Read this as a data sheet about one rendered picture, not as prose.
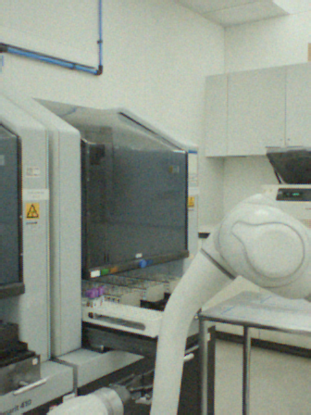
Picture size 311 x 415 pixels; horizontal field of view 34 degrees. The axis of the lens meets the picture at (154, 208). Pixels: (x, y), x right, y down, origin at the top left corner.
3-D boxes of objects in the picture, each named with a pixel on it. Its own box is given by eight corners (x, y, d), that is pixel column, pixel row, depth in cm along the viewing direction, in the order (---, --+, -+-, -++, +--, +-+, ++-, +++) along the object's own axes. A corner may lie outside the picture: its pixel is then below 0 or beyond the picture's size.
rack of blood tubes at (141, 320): (80, 324, 167) (80, 306, 167) (101, 318, 175) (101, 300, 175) (153, 341, 150) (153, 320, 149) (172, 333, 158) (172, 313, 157)
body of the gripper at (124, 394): (124, 394, 118) (148, 381, 125) (97, 385, 123) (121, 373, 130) (124, 425, 118) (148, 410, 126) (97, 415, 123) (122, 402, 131)
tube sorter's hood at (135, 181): (-10, 264, 191) (-12, 95, 188) (98, 247, 240) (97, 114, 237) (89, 280, 161) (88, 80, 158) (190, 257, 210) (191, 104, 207)
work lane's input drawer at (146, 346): (9, 327, 187) (9, 304, 186) (38, 320, 198) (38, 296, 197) (171, 371, 144) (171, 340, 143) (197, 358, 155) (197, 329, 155)
